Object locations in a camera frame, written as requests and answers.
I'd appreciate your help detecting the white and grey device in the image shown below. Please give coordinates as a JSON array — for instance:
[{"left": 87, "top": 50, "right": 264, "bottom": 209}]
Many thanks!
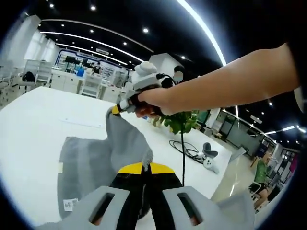
[{"left": 201, "top": 142, "right": 220, "bottom": 174}]

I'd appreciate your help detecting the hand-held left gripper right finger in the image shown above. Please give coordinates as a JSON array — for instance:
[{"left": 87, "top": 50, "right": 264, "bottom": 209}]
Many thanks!
[{"left": 145, "top": 162, "right": 222, "bottom": 230}]

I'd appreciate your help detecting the grey towel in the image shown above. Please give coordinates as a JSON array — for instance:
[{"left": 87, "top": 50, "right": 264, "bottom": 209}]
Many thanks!
[{"left": 57, "top": 107, "right": 154, "bottom": 220}]

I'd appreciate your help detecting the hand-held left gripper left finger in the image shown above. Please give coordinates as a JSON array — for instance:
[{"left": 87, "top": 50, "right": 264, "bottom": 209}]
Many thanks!
[{"left": 55, "top": 163, "right": 146, "bottom": 230}]

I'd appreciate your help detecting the black coiled cable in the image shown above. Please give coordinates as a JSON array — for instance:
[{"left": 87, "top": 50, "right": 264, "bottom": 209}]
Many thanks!
[{"left": 169, "top": 139, "right": 204, "bottom": 165}]

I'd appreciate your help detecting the green potted plant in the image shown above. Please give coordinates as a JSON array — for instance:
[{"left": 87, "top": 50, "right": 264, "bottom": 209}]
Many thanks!
[{"left": 152, "top": 110, "right": 200, "bottom": 135}]

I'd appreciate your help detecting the black backpack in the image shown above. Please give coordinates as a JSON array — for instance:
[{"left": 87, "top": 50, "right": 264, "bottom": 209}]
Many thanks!
[{"left": 22, "top": 71, "right": 37, "bottom": 84}]

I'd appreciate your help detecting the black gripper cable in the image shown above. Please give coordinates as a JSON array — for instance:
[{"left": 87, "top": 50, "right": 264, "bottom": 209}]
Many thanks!
[{"left": 180, "top": 114, "right": 187, "bottom": 186}]

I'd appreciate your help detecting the person's right hand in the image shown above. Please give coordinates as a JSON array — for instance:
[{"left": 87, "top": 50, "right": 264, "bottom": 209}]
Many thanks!
[{"left": 134, "top": 87, "right": 176, "bottom": 120}]

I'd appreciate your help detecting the white office chair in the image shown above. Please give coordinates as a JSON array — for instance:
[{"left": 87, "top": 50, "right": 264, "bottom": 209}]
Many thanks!
[
  {"left": 82, "top": 73, "right": 101, "bottom": 97},
  {"left": 37, "top": 61, "right": 53, "bottom": 85}
]

